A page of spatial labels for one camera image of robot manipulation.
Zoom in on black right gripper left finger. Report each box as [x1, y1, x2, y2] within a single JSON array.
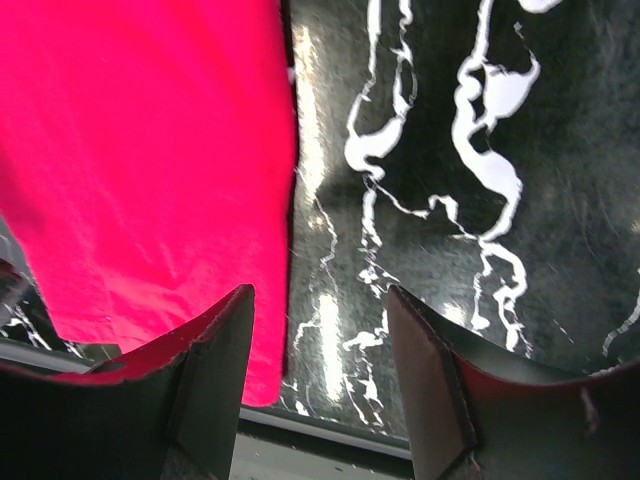
[[1, 285, 254, 479]]

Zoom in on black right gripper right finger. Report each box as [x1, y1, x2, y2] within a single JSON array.
[[387, 286, 639, 479]]

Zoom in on red t-shirt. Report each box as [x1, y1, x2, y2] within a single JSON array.
[[1, 1, 295, 407]]

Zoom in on aluminium table edge rail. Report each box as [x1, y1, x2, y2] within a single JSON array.
[[0, 334, 414, 480]]

